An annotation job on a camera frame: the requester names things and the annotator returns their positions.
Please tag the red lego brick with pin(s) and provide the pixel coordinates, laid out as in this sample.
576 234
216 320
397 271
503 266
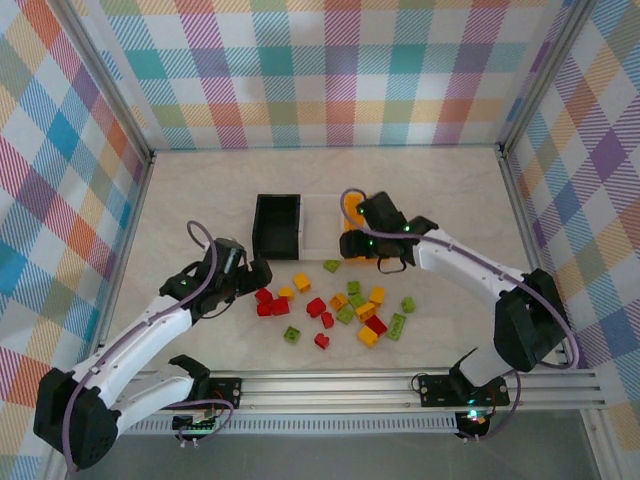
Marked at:
322 341
316 306
281 305
263 296
377 325
327 320
263 309

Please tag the green lego brick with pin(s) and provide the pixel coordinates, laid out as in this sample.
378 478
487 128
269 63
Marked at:
354 287
357 300
331 265
291 334
408 304
345 315

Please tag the long green lego plate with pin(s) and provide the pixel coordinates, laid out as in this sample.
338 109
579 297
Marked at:
396 327

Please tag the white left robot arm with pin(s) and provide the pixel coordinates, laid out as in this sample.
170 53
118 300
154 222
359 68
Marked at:
140 325

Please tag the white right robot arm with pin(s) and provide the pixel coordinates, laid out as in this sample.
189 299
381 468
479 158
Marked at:
460 260

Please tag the orange plastic container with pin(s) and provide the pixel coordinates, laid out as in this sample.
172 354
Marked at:
352 205

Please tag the white translucent plastic container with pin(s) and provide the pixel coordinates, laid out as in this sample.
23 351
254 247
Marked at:
320 225

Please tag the black plastic container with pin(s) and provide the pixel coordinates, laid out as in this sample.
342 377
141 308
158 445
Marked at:
277 225

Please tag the left green circuit board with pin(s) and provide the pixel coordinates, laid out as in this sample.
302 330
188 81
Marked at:
192 425

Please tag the right small circuit board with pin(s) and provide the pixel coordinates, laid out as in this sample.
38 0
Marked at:
472 419

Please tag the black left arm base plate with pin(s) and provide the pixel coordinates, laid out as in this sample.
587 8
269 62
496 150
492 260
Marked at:
227 390

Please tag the aluminium table edge rail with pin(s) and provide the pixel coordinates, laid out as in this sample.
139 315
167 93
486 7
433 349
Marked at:
131 225
523 225

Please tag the aluminium mounting rail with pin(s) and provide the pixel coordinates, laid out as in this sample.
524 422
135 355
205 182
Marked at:
325 390

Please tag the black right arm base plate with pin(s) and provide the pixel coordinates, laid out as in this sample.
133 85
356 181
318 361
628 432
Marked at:
437 392

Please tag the aluminium frame post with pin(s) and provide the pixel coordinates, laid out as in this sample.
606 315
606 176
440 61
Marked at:
107 80
542 75

